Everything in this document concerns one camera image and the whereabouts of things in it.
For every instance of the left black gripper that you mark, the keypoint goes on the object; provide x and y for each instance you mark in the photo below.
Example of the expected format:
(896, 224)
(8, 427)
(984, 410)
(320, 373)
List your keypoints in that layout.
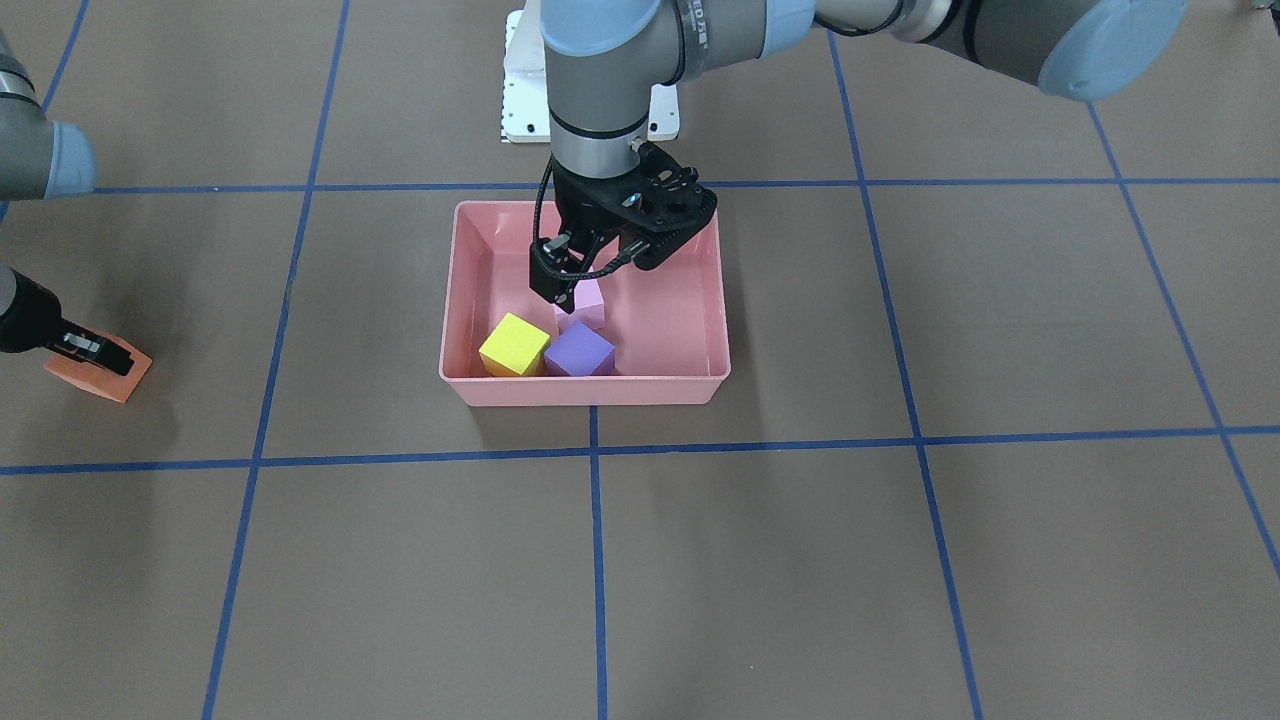
(583, 209)

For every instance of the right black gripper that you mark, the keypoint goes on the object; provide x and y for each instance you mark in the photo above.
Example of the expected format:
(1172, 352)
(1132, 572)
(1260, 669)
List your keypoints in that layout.
(24, 318)

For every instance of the orange foam cube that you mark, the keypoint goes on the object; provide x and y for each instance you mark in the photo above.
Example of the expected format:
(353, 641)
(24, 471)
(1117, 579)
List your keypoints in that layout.
(101, 382)

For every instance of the pink foam cube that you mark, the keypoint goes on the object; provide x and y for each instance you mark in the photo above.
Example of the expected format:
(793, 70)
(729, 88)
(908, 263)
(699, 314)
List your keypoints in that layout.
(588, 308)

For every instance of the purple foam cube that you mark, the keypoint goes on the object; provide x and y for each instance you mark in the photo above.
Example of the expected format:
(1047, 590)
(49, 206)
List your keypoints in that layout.
(580, 352)

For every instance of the yellow foam cube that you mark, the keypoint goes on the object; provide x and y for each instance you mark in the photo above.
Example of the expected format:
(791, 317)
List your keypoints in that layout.
(514, 349)

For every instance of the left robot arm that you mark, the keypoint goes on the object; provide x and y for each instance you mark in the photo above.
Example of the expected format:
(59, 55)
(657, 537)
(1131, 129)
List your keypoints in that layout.
(1081, 50)

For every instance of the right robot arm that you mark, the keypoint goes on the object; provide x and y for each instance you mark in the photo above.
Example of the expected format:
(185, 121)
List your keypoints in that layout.
(44, 160)

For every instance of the pink plastic bin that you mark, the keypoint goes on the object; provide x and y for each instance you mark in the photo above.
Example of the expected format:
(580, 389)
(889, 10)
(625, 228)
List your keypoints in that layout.
(668, 327)

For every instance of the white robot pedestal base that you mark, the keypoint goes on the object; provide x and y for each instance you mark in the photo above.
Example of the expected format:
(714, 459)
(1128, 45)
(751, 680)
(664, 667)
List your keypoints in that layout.
(525, 109)

